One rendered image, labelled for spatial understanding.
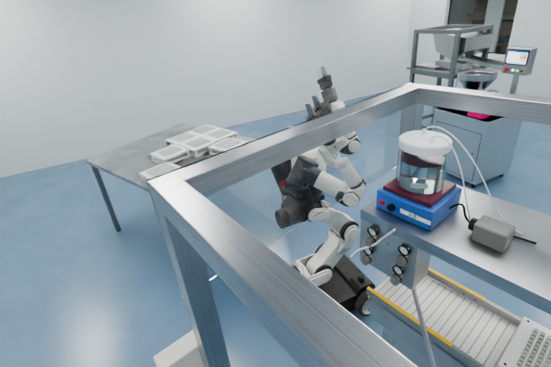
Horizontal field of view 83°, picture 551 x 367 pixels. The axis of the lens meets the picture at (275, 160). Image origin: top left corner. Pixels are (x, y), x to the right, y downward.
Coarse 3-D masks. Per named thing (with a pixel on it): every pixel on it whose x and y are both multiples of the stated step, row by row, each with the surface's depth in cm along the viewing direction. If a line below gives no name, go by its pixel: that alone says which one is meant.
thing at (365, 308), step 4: (372, 288) 207; (364, 292) 205; (360, 296) 205; (364, 296) 203; (360, 300) 203; (364, 300) 202; (368, 300) 205; (356, 304) 206; (360, 304) 203; (364, 304) 203; (368, 304) 207; (356, 308) 207; (360, 308) 203; (364, 308) 207; (368, 308) 209; (360, 312) 205; (364, 312) 206; (368, 312) 209
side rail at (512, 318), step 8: (440, 280) 132; (456, 288) 128; (464, 296) 126; (472, 296) 123; (480, 304) 121; (488, 304) 119; (496, 304) 118; (496, 312) 117; (504, 312) 115; (512, 320) 114; (520, 320) 111
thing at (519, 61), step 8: (512, 48) 299; (520, 48) 293; (528, 48) 288; (536, 48) 287; (512, 56) 300; (520, 56) 295; (528, 56) 289; (504, 64) 309; (512, 64) 302; (520, 64) 296; (528, 64) 291; (504, 72) 311; (512, 72) 304; (520, 72) 298; (528, 72) 295; (512, 80) 310; (512, 88) 312
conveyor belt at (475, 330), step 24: (384, 288) 133; (408, 288) 132; (432, 288) 131; (408, 312) 122; (432, 312) 121; (456, 312) 120; (480, 312) 119; (456, 336) 112; (480, 336) 111; (504, 336) 110; (480, 360) 104
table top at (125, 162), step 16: (176, 128) 350; (192, 128) 345; (128, 144) 316; (144, 144) 311; (160, 144) 307; (96, 160) 286; (112, 160) 282; (128, 160) 279; (144, 160) 276; (192, 160) 266; (128, 176) 249
